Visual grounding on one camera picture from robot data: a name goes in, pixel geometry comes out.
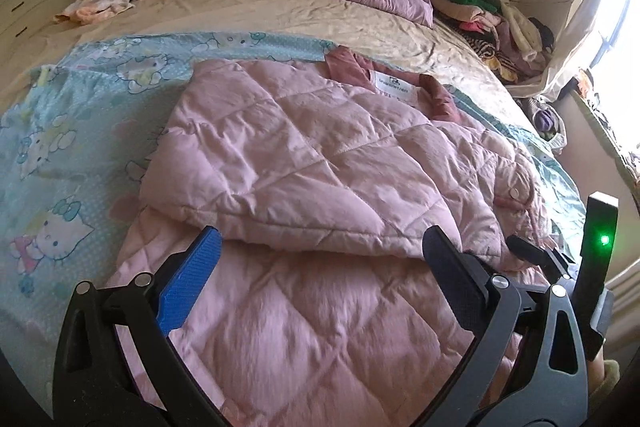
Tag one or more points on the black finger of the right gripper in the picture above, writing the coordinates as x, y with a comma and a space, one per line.
554, 264

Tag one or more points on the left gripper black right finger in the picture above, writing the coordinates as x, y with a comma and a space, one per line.
525, 366

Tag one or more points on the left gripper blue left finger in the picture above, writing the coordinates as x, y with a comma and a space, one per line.
92, 381

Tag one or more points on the pink quilted jacket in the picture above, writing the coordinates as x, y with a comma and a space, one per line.
322, 310

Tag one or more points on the bag with purple clothes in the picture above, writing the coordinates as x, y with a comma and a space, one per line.
547, 122

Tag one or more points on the pile of assorted clothes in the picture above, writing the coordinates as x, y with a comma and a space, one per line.
515, 47

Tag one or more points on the teal Hello Kitty blanket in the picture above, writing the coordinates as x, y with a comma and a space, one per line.
72, 158

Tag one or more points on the cream curtain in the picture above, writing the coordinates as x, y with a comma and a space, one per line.
575, 16

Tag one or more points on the beige bed sheet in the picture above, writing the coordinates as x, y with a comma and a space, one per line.
435, 50

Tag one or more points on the window with dark frame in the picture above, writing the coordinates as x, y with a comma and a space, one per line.
613, 68

